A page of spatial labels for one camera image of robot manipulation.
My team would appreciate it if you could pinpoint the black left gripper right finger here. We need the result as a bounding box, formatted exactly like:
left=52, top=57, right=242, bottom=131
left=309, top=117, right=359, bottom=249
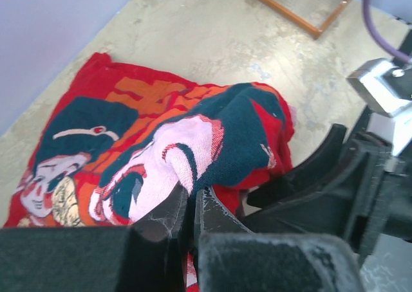
left=194, top=187, right=364, bottom=291

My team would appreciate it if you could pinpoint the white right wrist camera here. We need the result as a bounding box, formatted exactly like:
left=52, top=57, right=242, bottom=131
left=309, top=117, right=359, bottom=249
left=346, top=59, right=411, bottom=157

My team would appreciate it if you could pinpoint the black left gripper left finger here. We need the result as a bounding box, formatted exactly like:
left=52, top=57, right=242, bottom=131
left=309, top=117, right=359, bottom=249
left=1, top=186, right=187, bottom=291

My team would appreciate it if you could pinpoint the red embroidered pillowcase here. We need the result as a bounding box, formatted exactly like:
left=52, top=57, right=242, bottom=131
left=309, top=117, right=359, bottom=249
left=1, top=53, right=294, bottom=291

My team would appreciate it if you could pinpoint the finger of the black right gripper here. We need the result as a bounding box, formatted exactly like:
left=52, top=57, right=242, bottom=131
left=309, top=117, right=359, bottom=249
left=247, top=124, right=348, bottom=217

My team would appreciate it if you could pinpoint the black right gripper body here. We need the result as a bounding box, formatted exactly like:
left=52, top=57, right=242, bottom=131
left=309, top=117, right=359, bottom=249
left=242, top=134, right=411, bottom=262

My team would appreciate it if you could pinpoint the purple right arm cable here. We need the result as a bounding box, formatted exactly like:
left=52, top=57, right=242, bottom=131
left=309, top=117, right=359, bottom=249
left=362, top=0, right=412, bottom=66

